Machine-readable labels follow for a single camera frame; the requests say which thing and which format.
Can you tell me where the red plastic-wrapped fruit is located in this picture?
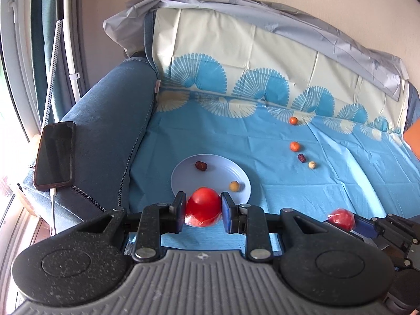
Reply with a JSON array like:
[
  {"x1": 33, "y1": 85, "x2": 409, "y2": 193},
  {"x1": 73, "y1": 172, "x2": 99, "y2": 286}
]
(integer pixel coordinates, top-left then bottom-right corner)
[
  {"x1": 327, "y1": 208, "x2": 356, "y2": 231},
  {"x1": 184, "y1": 187, "x2": 222, "y2": 228}
]

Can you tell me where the blue fan-print tablecloth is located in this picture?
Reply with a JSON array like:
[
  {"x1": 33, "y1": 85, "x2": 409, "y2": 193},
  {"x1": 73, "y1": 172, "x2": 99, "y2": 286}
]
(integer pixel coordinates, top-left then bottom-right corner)
[{"x1": 126, "y1": 7, "x2": 414, "y2": 256}]

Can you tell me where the white phone cable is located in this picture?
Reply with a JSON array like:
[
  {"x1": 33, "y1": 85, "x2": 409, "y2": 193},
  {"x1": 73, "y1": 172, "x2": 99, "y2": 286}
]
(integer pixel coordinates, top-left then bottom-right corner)
[{"x1": 49, "y1": 187, "x2": 58, "y2": 237}]

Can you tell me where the grey cover sheet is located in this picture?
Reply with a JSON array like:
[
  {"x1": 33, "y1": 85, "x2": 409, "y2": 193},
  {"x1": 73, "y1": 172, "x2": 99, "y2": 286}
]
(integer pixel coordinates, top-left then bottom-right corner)
[{"x1": 103, "y1": 0, "x2": 409, "y2": 102}]

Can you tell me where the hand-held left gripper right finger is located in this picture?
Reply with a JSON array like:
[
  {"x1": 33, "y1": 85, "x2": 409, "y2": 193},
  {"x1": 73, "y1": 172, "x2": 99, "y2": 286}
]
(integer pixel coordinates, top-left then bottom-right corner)
[{"x1": 220, "y1": 191, "x2": 311, "y2": 260}]

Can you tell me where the white stand pole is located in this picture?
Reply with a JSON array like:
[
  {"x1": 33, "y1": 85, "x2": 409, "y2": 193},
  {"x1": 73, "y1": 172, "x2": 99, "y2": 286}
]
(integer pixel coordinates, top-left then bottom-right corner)
[{"x1": 24, "y1": 0, "x2": 99, "y2": 102}]

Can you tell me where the blue fabric sofa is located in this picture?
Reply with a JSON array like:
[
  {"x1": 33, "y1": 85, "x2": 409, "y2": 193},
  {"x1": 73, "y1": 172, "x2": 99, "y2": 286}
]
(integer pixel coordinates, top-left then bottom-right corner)
[{"x1": 20, "y1": 10, "x2": 420, "y2": 237}]

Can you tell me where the light blue plate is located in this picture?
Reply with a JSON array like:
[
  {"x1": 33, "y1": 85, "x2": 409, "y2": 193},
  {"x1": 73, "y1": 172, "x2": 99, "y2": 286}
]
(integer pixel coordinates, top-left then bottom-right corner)
[{"x1": 171, "y1": 154, "x2": 252, "y2": 209}]

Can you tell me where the white window frame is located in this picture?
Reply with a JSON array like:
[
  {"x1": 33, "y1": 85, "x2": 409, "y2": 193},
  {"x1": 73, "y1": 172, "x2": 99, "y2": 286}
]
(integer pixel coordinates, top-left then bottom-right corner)
[{"x1": 0, "y1": 0, "x2": 43, "y2": 158}]

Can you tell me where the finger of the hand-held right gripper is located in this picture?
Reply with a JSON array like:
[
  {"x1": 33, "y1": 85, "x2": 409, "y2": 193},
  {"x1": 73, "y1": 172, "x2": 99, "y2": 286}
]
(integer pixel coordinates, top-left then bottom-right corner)
[
  {"x1": 323, "y1": 220, "x2": 381, "y2": 248},
  {"x1": 354, "y1": 214, "x2": 379, "y2": 238}
]

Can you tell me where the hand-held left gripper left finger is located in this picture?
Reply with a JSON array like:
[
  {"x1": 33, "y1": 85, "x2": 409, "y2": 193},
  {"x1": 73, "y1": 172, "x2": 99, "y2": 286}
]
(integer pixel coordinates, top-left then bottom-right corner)
[{"x1": 98, "y1": 191, "x2": 187, "y2": 260}]

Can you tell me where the orange cushion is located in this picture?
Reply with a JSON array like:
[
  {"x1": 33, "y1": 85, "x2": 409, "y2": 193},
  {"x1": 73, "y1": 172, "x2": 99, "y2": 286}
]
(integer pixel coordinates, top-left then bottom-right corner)
[{"x1": 403, "y1": 125, "x2": 420, "y2": 163}]

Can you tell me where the black smartphone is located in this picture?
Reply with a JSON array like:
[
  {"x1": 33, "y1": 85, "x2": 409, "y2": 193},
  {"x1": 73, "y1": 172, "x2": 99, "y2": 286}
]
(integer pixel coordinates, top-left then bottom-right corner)
[{"x1": 33, "y1": 121, "x2": 77, "y2": 191}]

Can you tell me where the teal curtain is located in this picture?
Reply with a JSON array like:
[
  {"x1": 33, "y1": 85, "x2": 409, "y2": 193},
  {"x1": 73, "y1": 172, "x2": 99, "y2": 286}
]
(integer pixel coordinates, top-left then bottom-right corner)
[{"x1": 29, "y1": 0, "x2": 66, "y2": 125}]

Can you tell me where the braided steamer hose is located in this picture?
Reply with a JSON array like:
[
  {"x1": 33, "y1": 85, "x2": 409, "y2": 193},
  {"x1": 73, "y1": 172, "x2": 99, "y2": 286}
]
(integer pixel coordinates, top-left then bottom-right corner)
[{"x1": 41, "y1": 18, "x2": 64, "y2": 128}]

